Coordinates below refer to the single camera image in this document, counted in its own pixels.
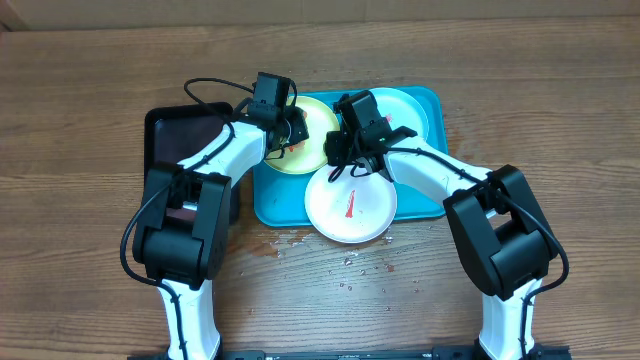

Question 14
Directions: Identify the yellow-green plastic plate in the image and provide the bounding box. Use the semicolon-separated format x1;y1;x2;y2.
266;96;340;175

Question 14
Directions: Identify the white plastic plate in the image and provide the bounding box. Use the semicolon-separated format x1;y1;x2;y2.
304;165;398;244

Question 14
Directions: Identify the light blue plastic plate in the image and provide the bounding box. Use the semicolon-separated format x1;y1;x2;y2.
370;87;429;140

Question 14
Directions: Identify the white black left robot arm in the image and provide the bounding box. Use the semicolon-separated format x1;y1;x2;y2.
120;103;309;359

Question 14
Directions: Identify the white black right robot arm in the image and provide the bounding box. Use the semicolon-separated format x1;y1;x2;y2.
324;127;569;359

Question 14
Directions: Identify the teal plastic serving tray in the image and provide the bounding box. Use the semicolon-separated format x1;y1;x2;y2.
253;86;448;227

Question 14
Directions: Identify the black rectangular tray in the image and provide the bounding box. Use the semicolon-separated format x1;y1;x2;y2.
138;102;240;229

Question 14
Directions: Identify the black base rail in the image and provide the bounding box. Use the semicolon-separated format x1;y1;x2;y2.
127;345;572;360

